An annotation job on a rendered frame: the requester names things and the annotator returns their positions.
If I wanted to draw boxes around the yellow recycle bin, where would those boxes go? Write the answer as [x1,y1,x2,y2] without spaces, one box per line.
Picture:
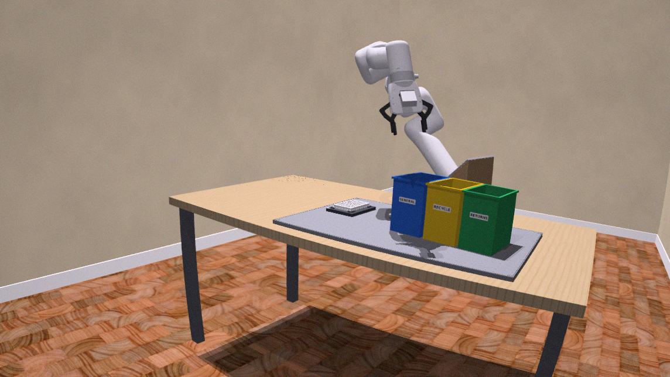
[423,178,483,247]

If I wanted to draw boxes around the blue general waste bin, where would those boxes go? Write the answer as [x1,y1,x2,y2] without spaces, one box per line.
[390,172,451,238]

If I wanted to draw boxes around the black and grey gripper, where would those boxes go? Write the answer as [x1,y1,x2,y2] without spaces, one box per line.
[379,80,433,135]

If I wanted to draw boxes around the green bin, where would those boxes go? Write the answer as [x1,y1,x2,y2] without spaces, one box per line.
[458,184,519,256]

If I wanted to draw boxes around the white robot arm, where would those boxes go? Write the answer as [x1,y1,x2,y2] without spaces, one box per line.
[355,40,458,177]

